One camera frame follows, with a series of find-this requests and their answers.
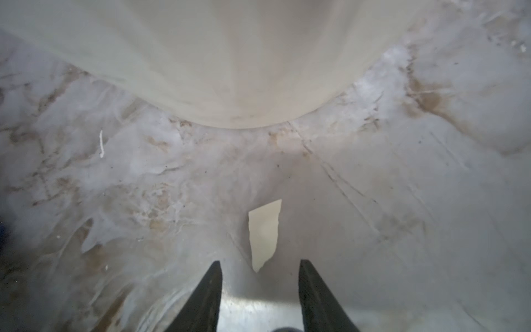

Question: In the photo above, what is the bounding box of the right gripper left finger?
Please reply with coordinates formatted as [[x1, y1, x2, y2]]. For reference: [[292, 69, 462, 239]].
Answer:
[[165, 261, 223, 332]]

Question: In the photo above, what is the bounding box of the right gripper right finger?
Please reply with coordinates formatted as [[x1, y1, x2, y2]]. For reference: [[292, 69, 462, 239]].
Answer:
[[298, 260, 360, 332]]

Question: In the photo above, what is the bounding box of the torn receipt scrap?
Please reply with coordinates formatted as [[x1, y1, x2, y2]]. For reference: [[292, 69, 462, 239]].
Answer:
[[248, 199, 282, 273]]

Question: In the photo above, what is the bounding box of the white plastic trash bin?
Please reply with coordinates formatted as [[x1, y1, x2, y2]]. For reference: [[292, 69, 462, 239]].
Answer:
[[1, 1, 427, 129]]

